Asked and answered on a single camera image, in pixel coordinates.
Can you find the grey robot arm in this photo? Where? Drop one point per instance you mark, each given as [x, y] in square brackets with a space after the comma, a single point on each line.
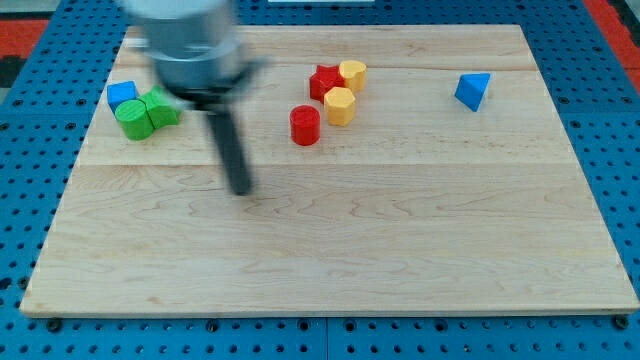
[192, 44]

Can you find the red star block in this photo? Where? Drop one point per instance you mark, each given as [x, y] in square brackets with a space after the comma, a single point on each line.
[323, 80]

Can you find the green star block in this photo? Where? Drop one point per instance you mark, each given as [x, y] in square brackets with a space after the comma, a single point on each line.
[159, 108]

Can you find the blue triangle block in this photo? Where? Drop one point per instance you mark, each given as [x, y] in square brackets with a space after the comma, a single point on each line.
[471, 89]

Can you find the red cylinder block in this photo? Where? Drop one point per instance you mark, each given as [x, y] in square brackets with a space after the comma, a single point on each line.
[304, 123]

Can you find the wooden board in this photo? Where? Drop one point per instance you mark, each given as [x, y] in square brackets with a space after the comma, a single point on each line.
[418, 207]

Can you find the yellow hexagon block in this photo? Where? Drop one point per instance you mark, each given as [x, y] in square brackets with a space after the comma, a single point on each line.
[339, 105]

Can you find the yellow heart block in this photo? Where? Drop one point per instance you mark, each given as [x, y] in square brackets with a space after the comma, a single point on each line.
[354, 74]

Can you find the black pusher stick tool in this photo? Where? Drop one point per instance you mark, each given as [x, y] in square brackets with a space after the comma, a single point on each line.
[217, 101]

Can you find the green cylinder block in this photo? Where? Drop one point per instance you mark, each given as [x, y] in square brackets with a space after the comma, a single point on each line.
[134, 120]

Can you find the blue cube block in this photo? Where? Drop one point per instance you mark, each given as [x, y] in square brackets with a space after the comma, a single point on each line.
[117, 93]

